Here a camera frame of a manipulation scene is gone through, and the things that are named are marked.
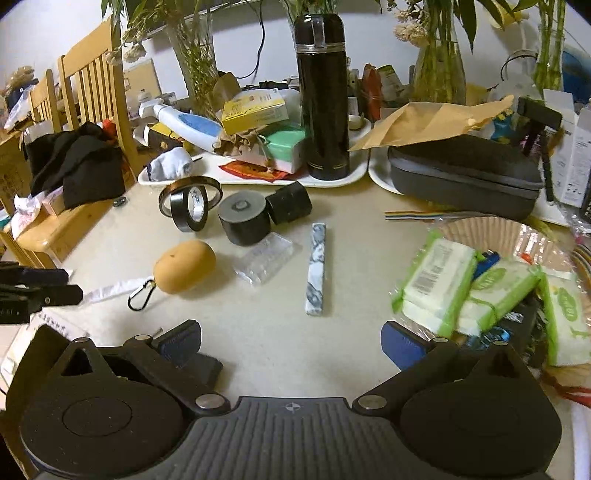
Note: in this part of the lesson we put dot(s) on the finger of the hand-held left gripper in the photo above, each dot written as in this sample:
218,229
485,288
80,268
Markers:
32,276
51,295

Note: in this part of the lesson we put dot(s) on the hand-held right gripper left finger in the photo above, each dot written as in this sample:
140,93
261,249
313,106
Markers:
182,340

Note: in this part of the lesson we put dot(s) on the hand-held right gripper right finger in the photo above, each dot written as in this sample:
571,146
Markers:
400,346

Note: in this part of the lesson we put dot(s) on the clear plastic box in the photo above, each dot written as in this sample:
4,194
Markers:
263,258

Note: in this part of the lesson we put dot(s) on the black tape roll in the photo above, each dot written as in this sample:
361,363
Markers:
198,214

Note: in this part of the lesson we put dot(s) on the white printed paper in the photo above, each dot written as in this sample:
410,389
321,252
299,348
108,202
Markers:
55,323

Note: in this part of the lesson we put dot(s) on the black carabiner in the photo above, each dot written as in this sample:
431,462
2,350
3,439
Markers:
138,300

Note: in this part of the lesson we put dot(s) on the orange egg-shaped pouch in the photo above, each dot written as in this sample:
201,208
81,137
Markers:
184,265

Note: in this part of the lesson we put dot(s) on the green tissue pack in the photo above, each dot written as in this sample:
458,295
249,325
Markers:
498,288
434,277
568,318

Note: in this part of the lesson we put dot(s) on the marble patterned bar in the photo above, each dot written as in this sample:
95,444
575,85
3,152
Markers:
316,272

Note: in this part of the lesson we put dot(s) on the brown cardboard box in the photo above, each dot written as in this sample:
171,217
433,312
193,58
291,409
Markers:
11,161

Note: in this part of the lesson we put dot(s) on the black cloth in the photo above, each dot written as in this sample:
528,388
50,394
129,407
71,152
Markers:
78,161

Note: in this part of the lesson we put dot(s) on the grey cylinder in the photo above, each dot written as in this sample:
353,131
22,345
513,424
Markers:
242,221

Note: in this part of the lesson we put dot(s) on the small black cylinder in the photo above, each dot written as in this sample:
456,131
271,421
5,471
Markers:
290,203

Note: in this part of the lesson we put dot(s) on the white sock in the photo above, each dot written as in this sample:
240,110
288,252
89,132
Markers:
171,165

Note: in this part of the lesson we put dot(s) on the grey zip case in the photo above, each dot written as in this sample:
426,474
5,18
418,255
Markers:
461,180

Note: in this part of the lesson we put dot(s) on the wooden chair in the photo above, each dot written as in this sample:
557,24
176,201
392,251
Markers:
41,99
104,60

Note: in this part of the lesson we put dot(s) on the red packet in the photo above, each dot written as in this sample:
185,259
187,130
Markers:
249,173

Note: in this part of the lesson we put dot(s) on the black and gold box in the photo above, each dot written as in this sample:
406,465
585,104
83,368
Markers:
161,136

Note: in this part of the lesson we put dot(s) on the crumpled brown paper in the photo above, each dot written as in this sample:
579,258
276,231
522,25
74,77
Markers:
235,145

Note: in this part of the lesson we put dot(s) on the white and blue bottle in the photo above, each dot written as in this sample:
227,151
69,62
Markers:
189,123

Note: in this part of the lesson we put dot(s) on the green and white box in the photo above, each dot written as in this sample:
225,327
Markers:
286,147

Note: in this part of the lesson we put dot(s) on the brown paper envelope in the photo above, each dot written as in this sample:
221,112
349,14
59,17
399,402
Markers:
429,122

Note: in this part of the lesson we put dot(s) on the yellow cardboard box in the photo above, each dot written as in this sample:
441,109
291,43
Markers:
254,110

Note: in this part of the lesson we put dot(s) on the black thermos flask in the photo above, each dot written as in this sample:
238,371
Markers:
323,115

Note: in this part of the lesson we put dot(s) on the white carton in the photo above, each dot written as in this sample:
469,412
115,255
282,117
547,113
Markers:
570,152

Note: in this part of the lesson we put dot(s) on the red snack bag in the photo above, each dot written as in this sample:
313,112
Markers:
371,90

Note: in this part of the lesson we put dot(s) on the green and white bag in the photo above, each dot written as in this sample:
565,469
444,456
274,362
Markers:
392,83

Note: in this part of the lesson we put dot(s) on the black phone stand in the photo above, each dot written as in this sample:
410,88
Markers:
538,115

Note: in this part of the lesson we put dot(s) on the glass vase with stems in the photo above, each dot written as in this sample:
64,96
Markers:
438,69
196,60
288,7

